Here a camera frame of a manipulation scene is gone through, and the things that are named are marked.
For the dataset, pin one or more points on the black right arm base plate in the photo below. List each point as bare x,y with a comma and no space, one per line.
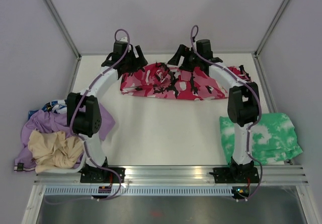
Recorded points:
225,175

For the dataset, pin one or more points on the blue white patterned garment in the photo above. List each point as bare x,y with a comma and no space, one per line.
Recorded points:
56,106

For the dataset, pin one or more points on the aluminium left side rail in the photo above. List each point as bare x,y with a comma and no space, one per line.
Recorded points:
73,75

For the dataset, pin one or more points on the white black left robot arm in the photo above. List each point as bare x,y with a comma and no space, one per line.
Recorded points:
83,111

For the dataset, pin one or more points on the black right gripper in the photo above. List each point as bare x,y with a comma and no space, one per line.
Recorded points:
185,51

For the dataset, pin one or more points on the aluminium frame rear left post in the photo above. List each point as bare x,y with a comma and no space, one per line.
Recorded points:
64,31

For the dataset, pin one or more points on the purple trousers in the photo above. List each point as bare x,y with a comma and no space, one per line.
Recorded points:
43,122

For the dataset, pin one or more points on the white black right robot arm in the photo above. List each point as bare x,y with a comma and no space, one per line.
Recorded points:
244,109

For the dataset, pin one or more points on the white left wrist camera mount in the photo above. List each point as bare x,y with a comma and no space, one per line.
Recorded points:
124,39

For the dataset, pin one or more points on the aluminium frame rear rail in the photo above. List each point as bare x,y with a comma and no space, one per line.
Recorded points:
171,52

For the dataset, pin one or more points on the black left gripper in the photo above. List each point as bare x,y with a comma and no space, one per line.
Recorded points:
140,63

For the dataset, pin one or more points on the beige garment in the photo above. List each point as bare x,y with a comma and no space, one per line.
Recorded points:
54,151

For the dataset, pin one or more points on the aluminium frame rear right post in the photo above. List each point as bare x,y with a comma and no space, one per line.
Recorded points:
277,17

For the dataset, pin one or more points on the white slotted cable duct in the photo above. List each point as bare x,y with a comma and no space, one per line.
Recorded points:
145,190

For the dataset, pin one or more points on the aluminium front rail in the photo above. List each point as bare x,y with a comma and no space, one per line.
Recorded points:
273,175

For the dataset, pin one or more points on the aluminium frame post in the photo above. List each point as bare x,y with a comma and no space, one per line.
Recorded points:
64,31
277,17

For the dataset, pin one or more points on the pink camouflage trousers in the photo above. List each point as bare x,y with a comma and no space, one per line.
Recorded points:
158,80

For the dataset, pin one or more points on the green white folded trousers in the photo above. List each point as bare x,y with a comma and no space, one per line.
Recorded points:
274,139

